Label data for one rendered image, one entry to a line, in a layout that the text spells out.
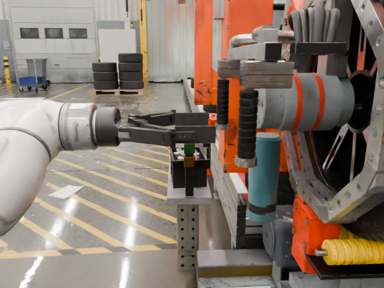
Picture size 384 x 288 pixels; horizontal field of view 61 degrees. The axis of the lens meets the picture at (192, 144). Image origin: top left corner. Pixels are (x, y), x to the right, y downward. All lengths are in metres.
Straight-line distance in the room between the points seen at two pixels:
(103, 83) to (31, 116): 8.52
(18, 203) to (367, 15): 0.65
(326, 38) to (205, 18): 2.57
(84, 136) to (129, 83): 8.41
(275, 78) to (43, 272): 1.43
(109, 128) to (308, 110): 0.44
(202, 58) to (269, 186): 2.29
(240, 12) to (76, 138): 0.79
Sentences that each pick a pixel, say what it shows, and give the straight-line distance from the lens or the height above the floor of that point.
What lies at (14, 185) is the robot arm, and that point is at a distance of 0.51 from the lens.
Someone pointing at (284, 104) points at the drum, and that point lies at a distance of 0.76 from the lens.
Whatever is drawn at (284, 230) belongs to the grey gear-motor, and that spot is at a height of 0.39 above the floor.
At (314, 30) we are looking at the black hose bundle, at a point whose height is 1.00.
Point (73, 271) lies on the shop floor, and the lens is 1.71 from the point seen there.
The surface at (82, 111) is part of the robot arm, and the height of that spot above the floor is 0.86.
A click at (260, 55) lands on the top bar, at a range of 0.62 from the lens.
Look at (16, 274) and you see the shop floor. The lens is 1.79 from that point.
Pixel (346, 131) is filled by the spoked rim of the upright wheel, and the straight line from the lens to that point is 0.95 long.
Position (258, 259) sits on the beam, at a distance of 1.49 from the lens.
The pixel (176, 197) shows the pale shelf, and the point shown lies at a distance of 1.24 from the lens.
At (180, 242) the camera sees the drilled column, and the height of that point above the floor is 0.15.
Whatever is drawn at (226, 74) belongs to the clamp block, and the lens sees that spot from 0.94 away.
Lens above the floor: 0.95
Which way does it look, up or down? 15 degrees down
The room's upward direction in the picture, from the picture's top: straight up
